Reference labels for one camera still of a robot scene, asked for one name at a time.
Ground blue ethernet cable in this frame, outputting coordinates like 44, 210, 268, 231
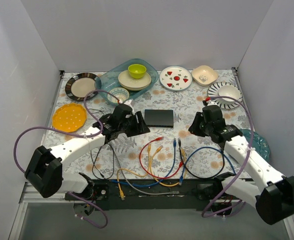
110, 138, 237, 188

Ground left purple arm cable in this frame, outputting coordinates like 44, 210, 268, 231
13, 89, 124, 229

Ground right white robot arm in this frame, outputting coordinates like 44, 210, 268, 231
188, 105, 294, 225

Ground black ethernet cable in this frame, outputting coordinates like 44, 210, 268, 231
177, 137, 225, 180

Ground brown rimmed plate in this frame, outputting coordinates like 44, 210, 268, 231
64, 72, 99, 102

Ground black power cable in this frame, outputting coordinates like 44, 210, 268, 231
88, 107, 115, 180

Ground teal scalloped plate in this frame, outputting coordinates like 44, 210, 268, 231
240, 129, 271, 162

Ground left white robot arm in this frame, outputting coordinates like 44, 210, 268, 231
24, 103, 150, 200

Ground aluminium frame rail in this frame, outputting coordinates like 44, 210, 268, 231
9, 186, 294, 240

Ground beige square panda bowl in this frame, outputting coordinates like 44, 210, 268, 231
191, 65, 219, 87

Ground black network switch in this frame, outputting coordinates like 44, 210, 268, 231
144, 109, 174, 128

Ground red ethernet cable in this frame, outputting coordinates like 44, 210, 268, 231
138, 136, 184, 180

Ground blue striped plate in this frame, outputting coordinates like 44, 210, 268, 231
207, 82, 243, 110

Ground white plate red shapes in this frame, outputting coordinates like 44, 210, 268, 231
159, 66, 193, 92

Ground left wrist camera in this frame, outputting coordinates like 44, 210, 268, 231
123, 99, 134, 109

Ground floral table mat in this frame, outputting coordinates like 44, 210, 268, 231
35, 68, 267, 181

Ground blue patterned small bowl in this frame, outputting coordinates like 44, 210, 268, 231
107, 87, 130, 104

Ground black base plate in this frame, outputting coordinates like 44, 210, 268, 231
64, 179, 221, 211

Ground yellow ethernet cable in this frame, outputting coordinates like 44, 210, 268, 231
116, 142, 153, 201
148, 144, 188, 188

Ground grey ethernet cable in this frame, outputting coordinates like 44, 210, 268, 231
110, 142, 181, 196

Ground white bowl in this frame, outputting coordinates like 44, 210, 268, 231
218, 84, 242, 103

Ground lime green bowl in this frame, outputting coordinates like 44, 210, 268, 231
127, 63, 147, 79

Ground beige plate stack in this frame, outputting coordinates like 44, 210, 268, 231
118, 70, 152, 91

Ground teal plastic basin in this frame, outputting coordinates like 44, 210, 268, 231
96, 58, 159, 100

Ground yellow dotted plate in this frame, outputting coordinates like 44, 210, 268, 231
52, 103, 87, 133

